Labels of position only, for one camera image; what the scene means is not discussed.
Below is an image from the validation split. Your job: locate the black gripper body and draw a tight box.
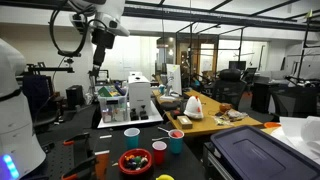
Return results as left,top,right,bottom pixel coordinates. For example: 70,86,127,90
92,44,107,68

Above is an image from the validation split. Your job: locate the red bowl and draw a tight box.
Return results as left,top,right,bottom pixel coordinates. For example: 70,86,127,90
118,148,154,176

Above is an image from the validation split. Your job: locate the green box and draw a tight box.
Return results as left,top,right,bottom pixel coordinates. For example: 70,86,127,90
97,85,122,98

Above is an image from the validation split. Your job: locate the black speaker tower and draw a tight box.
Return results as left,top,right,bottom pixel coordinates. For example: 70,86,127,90
65,84,85,110

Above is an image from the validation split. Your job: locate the clear plastic bin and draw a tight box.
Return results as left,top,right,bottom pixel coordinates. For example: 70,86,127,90
97,89,130,124

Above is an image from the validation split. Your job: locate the dark blue office chair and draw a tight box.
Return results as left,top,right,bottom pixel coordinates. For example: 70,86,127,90
21,74,59,129

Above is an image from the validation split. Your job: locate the white tray board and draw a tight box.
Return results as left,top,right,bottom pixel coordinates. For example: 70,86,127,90
96,100,165,130

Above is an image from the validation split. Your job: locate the white monitor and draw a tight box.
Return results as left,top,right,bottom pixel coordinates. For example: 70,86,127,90
159,63,183,103

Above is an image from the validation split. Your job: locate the blue plastic cup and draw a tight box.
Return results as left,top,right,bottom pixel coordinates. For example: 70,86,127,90
123,127,141,150

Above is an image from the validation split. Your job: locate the black box with red top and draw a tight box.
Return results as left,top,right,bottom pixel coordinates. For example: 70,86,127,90
169,109,183,121

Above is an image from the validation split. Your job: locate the black can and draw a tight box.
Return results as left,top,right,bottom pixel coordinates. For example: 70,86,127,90
179,99,188,113

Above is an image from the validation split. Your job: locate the metal spoon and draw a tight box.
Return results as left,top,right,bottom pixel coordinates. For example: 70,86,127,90
152,135,171,142

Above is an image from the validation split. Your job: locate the orange wood block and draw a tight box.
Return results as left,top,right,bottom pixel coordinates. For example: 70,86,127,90
94,150,111,180

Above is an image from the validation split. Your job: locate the colourful toy pile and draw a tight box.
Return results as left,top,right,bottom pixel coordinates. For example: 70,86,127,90
123,154,149,170

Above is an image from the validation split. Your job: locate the small cardboard box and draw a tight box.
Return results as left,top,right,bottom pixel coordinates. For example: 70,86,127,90
176,115,194,130

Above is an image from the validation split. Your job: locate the white rounded helmet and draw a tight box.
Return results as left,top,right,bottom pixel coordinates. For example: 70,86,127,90
183,95,205,121

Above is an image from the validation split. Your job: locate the red plastic cup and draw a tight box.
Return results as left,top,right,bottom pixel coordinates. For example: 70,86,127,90
151,140,168,166

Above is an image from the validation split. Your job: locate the blue cup with red inside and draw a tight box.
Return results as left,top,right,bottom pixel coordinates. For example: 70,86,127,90
168,129,185,155

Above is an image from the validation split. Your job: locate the wooden desk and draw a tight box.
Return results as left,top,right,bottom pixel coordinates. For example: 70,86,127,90
151,88,264,138

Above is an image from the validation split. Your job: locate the yellow banana toy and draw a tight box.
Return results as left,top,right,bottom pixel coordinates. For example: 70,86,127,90
155,174,175,180

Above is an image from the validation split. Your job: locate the black office chair with headrest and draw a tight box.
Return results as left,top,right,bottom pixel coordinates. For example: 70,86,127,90
211,68,248,110

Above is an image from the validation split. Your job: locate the brown ball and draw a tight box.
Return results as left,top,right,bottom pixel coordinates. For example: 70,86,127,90
218,102,233,114

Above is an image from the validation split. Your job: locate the distant black monitor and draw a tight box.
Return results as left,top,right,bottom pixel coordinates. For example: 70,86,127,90
228,60,247,71

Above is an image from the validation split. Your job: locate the clear plastic bag clutter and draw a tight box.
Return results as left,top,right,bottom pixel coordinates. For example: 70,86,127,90
212,108,250,127

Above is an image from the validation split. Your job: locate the black cabinet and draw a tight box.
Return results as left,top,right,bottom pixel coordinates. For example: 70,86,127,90
251,81,280,114

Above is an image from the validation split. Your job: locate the orange plate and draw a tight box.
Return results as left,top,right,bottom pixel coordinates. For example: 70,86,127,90
263,121,282,129

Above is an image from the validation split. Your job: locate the black tray box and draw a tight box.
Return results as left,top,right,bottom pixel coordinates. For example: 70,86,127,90
210,125,320,180

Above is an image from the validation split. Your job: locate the white paper pile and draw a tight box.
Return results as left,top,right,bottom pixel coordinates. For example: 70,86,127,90
270,115,320,158

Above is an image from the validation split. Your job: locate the black stereo camera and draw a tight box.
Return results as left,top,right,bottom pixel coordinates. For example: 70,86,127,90
57,49,82,58

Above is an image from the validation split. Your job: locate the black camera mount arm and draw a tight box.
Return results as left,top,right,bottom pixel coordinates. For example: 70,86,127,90
27,57,75,75

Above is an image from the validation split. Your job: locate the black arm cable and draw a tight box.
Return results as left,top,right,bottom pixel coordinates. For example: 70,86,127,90
48,4,101,58

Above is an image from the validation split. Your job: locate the orange handled clamp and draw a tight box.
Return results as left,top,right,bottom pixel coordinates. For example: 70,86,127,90
61,156,98,180
62,132,91,147

